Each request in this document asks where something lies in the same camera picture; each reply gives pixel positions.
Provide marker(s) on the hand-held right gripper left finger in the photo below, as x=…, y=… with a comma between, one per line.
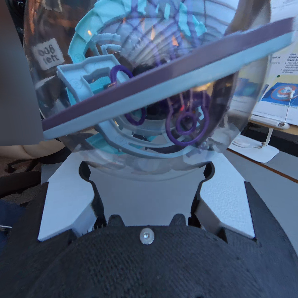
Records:
x=65, y=200

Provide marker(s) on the printed instruction sheet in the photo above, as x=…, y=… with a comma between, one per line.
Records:
x=284, y=69

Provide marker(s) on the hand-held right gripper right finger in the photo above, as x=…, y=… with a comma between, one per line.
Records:
x=228, y=200

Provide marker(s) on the person's blue jeans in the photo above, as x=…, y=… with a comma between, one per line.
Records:
x=9, y=214

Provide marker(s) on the clear plastic maze ball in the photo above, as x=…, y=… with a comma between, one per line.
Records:
x=163, y=76

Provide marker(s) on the white document stand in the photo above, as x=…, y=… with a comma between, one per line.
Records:
x=260, y=151

